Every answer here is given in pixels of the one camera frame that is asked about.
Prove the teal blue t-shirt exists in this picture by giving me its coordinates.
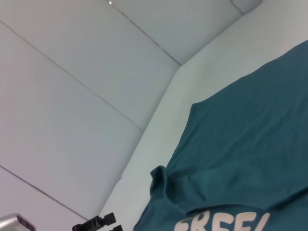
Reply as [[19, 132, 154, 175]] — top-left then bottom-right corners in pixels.
[[133, 39, 308, 231]]

